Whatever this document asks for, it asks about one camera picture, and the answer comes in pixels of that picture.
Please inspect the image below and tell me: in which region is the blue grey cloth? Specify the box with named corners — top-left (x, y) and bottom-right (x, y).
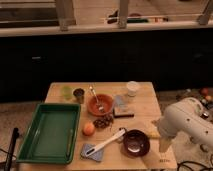
top-left (80, 143), bottom-right (104, 162)

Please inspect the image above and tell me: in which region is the metal spoon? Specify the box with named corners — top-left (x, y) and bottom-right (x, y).
top-left (89, 86), bottom-right (104, 113)

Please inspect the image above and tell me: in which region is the metal cup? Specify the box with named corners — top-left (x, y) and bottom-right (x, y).
top-left (73, 88), bottom-right (85, 104)

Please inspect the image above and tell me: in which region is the dark brown bowl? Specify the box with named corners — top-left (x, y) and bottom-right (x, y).
top-left (123, 129), bottom-right (150, 157)

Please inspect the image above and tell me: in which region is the green plastic tray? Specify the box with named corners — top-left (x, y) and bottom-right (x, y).
top-left (17, 103), bottom-right (81, 164)

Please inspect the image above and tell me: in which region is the orange clay bowl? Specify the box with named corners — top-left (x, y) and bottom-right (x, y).
top-left (87, 94), bottom-right (114, 116)

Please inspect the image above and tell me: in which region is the white paper cup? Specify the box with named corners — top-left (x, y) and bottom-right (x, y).
top-left (126, 81), bottom-right (140, 97)

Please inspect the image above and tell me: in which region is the white spatula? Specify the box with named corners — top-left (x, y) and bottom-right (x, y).
top-left (85, 129), bottom-right (126, 157)

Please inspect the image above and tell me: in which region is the black stand pole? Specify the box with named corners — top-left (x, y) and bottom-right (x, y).
top-left (4, 127), bottom-right (19, 171)

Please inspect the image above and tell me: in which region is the orange fruit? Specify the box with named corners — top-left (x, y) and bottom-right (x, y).
top-left (82, 122), bottom-right (95, 136)

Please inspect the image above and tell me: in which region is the clear plastic bag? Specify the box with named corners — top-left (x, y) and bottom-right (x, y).
top-left (114, 95), bottom-right (129, 111)

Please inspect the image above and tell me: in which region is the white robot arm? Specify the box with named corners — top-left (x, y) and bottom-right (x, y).
top-left (157, 97), bottom-right (213, 153)

